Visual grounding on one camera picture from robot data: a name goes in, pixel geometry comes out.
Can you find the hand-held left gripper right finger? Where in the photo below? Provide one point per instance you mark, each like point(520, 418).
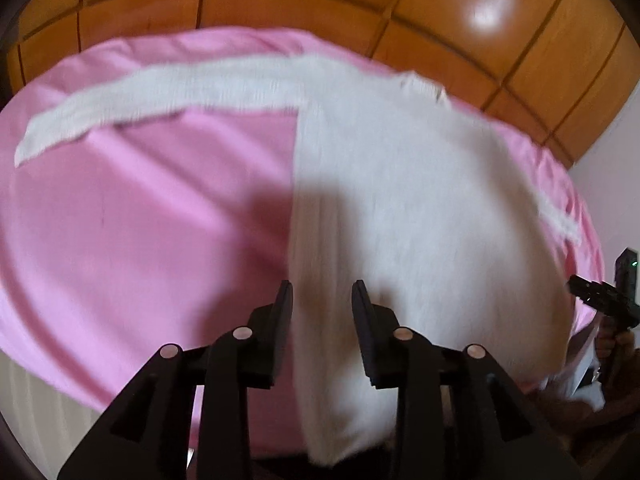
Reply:
point(363, 330)

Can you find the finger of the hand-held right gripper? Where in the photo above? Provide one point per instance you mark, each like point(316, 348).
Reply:
point(597, 297)

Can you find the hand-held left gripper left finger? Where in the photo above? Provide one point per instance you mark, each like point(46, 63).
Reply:
point(281, 330)

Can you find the white knit sweater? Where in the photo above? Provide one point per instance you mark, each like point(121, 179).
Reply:
point(425, 185)

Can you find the person's right hand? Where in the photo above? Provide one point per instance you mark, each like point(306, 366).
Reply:
point(605, 345)

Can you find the pink bed sheet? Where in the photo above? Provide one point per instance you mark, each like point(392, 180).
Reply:
point(150, 210)

